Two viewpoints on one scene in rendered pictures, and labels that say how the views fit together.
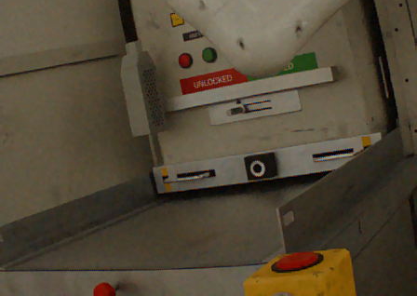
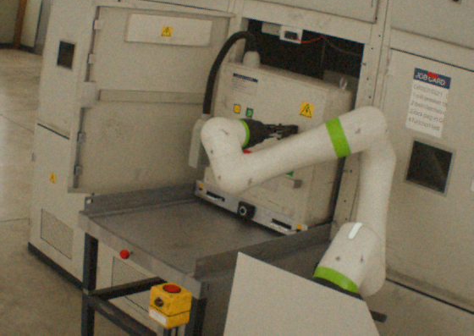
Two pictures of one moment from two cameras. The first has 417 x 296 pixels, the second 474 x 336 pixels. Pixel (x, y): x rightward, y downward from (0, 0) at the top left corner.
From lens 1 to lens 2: 124 cm
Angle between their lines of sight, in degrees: 14
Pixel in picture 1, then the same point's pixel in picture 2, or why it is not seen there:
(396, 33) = (349, 173)
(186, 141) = not seen: hidden behind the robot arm
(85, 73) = (180, 109)
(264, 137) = (254, 195)
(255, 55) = (223, 186)
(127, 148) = not seen: hidden behind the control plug
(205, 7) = (212, 153)
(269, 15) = (237, 171)
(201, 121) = not seen: hidden behind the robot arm
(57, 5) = (176, 64)
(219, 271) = (170, 268)
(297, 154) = (265, 213)
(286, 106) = (269, 186)
